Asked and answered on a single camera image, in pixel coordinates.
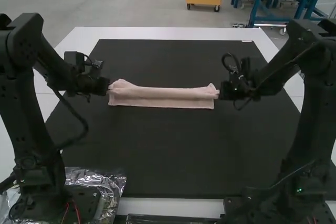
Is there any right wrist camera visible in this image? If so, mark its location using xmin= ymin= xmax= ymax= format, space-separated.
xmin=239 ymin=57 xmax=253 ymax=78

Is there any dark base panel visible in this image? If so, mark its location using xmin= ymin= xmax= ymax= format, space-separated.
xmin=222 ymin=196 xmax=336 ymax=224

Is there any black cable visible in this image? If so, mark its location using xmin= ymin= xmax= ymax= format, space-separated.
xmin=46 ymin=81 xmax=89 ymax=149
xmin=221 ymin=52 xmax=241 ymax=74

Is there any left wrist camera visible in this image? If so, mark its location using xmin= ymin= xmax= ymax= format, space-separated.
xmin=64 ymin=50 xmax=86 ymax=71

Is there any pale towel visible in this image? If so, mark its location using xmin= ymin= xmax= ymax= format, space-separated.
xmin=108 ymin=78 xmax=221 ymax=110

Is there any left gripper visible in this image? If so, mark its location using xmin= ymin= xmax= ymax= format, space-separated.
xmin=77 ymin=73 xmax=111 ymax=97

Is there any silver foil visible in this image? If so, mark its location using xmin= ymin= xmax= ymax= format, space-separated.
xmin=0 ymin=166 xmax=128 ymax=224

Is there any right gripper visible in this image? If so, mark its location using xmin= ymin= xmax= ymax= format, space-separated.
xmin=218 ymin=76 xmax=254 ymax=102

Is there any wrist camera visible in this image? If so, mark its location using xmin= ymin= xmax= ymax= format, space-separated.
xmin=64 ymin=50 xmax=86 ymax=71
xmin=239 ymin=57 xmax=253 ymax=78

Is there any black mat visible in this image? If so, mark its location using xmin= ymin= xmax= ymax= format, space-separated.
xmin=45 ymin=39 xmax=305 ymax=199

